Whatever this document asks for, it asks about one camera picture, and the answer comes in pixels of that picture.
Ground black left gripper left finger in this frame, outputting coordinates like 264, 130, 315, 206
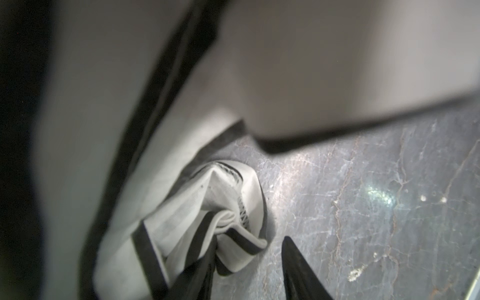
165, 239, 217, 300

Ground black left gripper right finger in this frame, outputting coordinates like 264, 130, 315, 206
281, 236, 333, 300

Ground black white striped tank top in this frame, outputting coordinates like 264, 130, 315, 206
1, 1, 480, 300

